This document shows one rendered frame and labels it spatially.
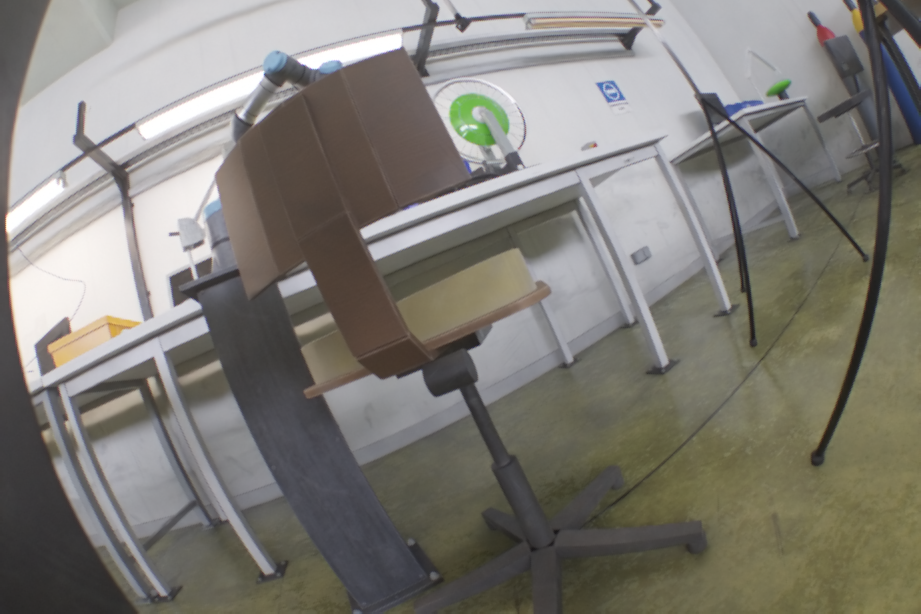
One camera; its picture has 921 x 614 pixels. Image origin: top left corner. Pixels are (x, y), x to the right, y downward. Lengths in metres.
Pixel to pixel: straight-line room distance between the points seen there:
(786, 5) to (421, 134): 4.79
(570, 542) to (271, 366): 0.69
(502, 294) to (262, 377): 0.56
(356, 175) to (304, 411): 0.55
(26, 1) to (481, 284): 0.45
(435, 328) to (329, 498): 0.53
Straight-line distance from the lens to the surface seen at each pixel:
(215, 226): 0.96
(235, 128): 1.03
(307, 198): 0.42
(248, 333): 0.84
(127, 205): 2.69
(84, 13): 3.77
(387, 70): 0.47
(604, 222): 1.49
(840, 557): 0.72
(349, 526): 0.90
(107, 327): 1.53
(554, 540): 0.79
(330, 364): 0.52
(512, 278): 0.45
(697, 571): 0.75
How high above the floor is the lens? 0.59
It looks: 5 degrees up
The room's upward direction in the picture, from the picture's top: 25 degrees counter-clockwise
